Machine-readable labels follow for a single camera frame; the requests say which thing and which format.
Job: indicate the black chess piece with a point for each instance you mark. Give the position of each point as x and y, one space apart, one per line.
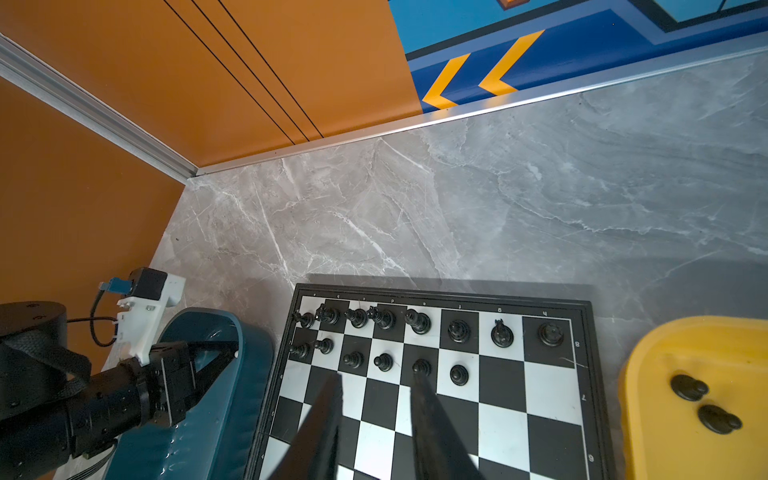
459 331

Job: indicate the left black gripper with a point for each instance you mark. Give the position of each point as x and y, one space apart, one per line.
178 376

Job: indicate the black and white chessboard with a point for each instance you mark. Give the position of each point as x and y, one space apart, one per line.
529 411

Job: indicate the yellow plastic tray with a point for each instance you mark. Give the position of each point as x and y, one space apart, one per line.
662 435

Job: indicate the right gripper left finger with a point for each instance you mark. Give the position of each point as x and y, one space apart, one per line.
314 452

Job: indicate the teal plastic tray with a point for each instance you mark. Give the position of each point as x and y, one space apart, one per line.
215 438

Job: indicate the black pawn in tray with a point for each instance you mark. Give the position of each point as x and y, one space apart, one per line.
718 420
459 375
689 388
422 366

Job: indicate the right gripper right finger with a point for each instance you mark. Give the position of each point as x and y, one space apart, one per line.
437 448

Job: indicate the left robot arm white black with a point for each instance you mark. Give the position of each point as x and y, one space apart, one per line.
54 409

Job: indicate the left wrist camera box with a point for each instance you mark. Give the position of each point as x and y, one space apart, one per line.
145 295

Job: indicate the black pawn on board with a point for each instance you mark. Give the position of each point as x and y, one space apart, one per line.
384 362
353 360

